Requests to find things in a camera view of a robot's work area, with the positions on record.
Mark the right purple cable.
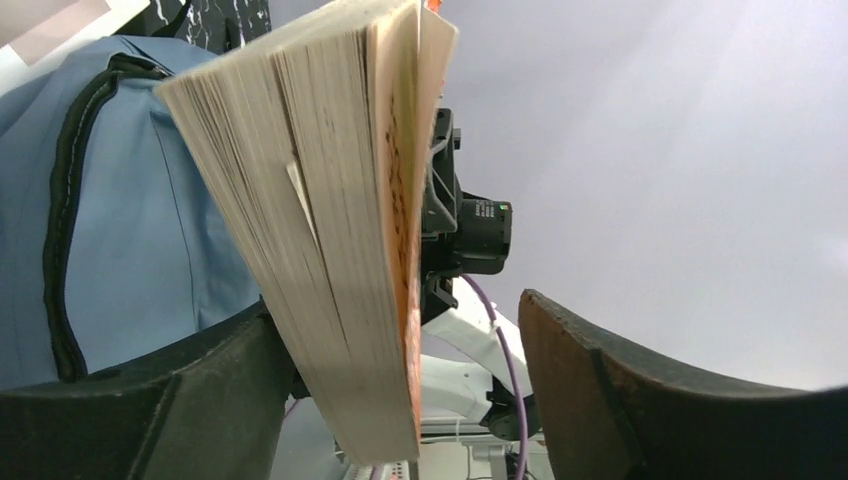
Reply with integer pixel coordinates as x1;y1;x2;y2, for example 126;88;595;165
460;272;531;480

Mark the white art book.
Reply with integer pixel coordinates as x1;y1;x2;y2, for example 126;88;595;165
1;0;150;93

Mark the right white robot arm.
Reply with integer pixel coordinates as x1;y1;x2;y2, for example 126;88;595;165
420;108;541;441

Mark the orange green treehouse book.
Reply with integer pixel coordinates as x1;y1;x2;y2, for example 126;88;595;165
156;1;458;465

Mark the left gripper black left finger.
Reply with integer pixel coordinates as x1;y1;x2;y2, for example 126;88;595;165
1;303;295;479

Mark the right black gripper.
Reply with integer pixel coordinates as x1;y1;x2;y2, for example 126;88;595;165
420;108;513;324

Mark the blue student backpack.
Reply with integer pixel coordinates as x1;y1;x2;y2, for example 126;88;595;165
1;36;260;389

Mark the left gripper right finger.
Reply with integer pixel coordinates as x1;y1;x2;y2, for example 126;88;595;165
518;290;847;479

